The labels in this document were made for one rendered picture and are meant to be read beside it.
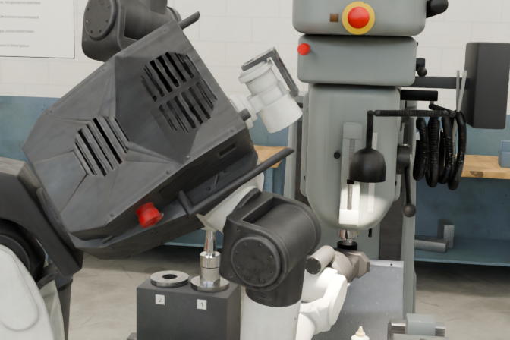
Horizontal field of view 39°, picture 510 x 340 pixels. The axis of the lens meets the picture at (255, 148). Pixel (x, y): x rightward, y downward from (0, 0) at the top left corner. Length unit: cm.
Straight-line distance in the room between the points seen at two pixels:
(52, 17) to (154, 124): 534
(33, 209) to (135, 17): 35
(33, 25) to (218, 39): 157
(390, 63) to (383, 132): 15
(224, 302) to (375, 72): 61
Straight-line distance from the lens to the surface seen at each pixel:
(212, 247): 167
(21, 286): 114
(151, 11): 124
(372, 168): 140
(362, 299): 204
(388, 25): 139
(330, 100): 152
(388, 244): 205
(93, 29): 122
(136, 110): 101
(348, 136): 149
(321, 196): 156
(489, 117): 185
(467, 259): 536
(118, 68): 104
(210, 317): 167
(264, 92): 119
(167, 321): 171
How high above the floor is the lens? 171
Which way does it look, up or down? 8 degrees down
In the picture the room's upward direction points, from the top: 1 degrees clockwise
